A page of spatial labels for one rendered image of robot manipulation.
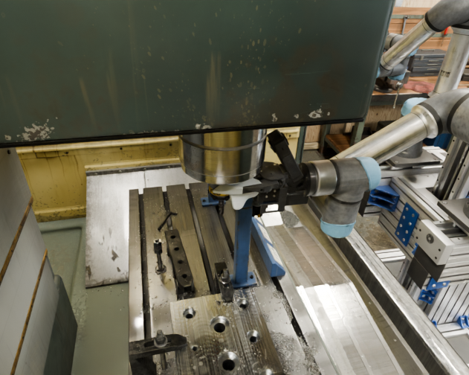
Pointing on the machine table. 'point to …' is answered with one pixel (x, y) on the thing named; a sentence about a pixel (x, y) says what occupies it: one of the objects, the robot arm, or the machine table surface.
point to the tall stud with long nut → (158, 254)
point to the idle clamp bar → (179, 262)
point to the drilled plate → (202, 327)
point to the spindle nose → (223, 155)
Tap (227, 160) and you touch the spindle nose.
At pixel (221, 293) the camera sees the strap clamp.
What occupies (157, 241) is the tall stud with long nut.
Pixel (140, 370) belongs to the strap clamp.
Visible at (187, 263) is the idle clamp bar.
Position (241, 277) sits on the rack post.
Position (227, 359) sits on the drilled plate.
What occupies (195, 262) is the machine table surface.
